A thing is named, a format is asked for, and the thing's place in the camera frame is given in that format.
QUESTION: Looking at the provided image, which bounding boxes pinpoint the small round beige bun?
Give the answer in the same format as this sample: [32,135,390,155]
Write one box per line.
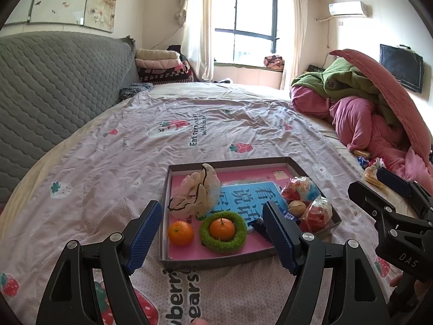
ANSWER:
[288,200,307,217]

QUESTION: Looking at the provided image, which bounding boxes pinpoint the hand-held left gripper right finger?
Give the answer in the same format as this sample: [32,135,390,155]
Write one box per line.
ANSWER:
[262,200,388,325]

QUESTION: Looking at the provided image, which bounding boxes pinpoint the dark blue snack packet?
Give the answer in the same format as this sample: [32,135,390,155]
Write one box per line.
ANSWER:
[248,211,300,241]

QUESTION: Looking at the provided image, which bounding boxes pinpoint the patterned folded cloth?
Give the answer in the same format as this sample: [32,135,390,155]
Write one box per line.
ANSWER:
[264,55,285,69]

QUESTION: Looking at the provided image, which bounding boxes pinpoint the grey quilted headboard cover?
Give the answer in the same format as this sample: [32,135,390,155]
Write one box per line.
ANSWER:
[0,30,141,204]

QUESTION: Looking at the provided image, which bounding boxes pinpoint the floral wall painting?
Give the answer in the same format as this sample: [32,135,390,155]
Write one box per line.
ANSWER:
[3,0,120,34]

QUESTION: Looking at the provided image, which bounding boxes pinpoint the grey box with pink bottom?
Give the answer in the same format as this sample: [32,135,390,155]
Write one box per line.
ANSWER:
[159,156,342,271]

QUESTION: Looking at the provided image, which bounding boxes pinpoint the green fuzzy scrunchie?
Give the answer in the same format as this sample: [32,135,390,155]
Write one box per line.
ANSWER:
[199,211,248,254]

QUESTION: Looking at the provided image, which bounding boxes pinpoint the orange mandarin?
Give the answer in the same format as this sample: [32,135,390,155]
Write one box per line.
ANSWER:
[168,221,195,247]
[209,217,235,242]

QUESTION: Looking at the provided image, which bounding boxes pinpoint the black wall television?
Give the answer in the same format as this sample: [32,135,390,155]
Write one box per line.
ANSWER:
[379,44,425,93]

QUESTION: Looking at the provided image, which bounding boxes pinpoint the stack of folded blankets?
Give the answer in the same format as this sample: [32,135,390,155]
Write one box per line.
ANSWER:
[135,48,195,83]

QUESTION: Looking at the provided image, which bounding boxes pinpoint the dark framed window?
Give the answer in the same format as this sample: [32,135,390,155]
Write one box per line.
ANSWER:
[215,0,281,66]

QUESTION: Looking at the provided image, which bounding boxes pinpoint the white air conditioner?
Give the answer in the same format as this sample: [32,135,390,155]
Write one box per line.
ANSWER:
[328,1,369,18]

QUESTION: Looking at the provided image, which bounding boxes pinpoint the green blanket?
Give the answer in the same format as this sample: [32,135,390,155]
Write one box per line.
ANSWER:
[291,57,403,129]

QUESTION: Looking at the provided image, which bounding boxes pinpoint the cream curtain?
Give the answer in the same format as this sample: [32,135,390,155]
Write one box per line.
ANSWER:
[280,0,309,90]
[181,0,217,82]

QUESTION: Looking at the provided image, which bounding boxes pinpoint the dusty pink quilted cushion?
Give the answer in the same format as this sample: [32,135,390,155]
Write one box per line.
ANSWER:
[329,49,433,170]

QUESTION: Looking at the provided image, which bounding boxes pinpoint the cream dotted sheer scrunchie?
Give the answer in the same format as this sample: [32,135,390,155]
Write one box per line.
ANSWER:
[166,163,222,218]

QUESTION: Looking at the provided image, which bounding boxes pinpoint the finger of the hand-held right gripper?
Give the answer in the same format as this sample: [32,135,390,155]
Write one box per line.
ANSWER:
[348,180,400,220]
[376,167,433,226]

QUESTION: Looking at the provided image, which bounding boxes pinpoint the strawberry print bed sheet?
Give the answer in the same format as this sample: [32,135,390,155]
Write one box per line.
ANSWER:
[0,82,406,325]

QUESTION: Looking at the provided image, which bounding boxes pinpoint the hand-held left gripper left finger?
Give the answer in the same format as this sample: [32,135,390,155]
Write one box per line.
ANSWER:
[35,200,163,325]

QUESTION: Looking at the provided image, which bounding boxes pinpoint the pink quilt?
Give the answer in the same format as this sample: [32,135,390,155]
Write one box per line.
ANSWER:
[289,85,433,190]

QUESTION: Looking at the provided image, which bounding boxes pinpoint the white and blue snack bag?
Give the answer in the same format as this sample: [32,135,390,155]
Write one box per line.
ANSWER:
[281,176,320,204]

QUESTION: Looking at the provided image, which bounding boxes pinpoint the person's right hand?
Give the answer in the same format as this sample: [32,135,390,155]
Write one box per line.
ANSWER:
[389,275,433,298]

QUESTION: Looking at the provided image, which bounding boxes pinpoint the yellow and red snack packet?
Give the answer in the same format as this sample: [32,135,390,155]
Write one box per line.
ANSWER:
[365,157,387,187]

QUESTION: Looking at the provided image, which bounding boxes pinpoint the dark fuzzy cloth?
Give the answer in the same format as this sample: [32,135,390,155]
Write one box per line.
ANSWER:
[119,83,153,101]

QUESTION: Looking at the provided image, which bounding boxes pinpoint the orange and blue snack packet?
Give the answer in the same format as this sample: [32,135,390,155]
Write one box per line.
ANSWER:
[352,149,373,170]

